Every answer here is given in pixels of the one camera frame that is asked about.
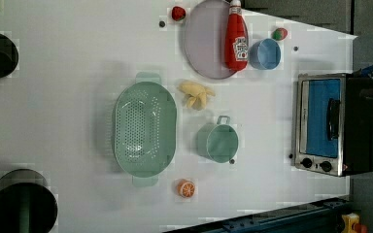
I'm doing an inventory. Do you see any small red green fruit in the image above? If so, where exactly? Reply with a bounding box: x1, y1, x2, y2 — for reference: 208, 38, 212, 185
272, 27, 288, 41

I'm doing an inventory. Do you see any blue metal frame rail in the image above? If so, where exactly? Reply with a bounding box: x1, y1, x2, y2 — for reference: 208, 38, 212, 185
165, 198, 352, 233

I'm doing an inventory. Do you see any light blue cup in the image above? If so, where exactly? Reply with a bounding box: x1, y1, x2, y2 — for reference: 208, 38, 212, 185
249, 39, 281, 70

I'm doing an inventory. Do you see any silver black toaster oven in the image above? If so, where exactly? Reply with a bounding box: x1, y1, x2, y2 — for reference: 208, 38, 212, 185
294, 74, 373, 177

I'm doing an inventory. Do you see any yellow orange toy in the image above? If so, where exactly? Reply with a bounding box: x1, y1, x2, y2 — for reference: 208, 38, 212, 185
342, 213, 368, 233

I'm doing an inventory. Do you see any mint green cup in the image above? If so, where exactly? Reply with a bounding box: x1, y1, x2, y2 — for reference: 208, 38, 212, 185
196, 116, 239, 163

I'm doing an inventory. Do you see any plush yellow banana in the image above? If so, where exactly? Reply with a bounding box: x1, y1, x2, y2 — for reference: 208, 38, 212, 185
179, 81, 216, 110

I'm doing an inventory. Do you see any blue oven door with handle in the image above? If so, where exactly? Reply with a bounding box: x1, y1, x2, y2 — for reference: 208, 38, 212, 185
300, 79, 341, 158

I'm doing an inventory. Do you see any lavender round plate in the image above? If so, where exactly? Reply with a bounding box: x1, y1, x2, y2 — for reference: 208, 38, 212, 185
183, 0, 239, 80

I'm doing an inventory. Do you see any mint green colander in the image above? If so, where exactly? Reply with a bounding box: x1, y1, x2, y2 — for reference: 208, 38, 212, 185
113, 72, 177, 187

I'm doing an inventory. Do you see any plush orange slice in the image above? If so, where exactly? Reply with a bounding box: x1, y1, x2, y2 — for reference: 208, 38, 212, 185
177, 179, 195, 198

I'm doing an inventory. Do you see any red plush strawberry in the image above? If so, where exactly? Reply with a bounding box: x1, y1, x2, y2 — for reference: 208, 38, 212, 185
171, 6, 187, 21

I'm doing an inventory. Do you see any red plush ketchup bottle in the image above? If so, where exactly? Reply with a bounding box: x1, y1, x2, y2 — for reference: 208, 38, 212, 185
224, 0, 249, 71

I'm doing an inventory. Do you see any black cylinder base lower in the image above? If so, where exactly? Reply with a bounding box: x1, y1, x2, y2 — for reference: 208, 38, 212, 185
0, 169, 58, 233

